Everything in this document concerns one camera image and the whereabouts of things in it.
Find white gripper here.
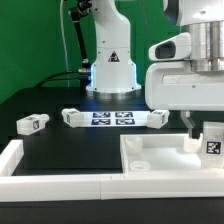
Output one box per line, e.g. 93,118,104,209
145,32,224,139

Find white square table top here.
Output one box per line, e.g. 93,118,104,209
120,134,218,173

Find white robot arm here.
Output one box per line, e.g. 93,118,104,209
69,0,224,138

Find white U-shaped fence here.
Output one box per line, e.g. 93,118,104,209
0,140,224,202

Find white sheet with markers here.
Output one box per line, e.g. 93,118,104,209
83,111,150,127

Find black cable bundle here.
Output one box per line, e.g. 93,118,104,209
34,6,92,89

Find white thin cable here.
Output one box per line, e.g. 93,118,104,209
59,0,71,88

